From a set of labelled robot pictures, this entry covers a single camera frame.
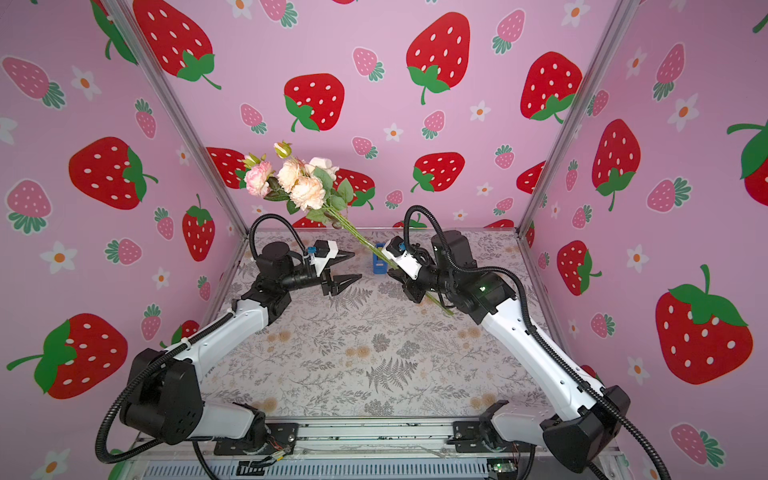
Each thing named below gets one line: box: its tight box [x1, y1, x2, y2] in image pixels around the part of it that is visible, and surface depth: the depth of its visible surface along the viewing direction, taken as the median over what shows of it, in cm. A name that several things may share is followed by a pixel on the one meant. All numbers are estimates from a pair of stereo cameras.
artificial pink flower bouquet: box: [236, 141, 454, 317], surface depth 58 cm
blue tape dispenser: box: [372, 242, 389, 275], surface depth 109 cm
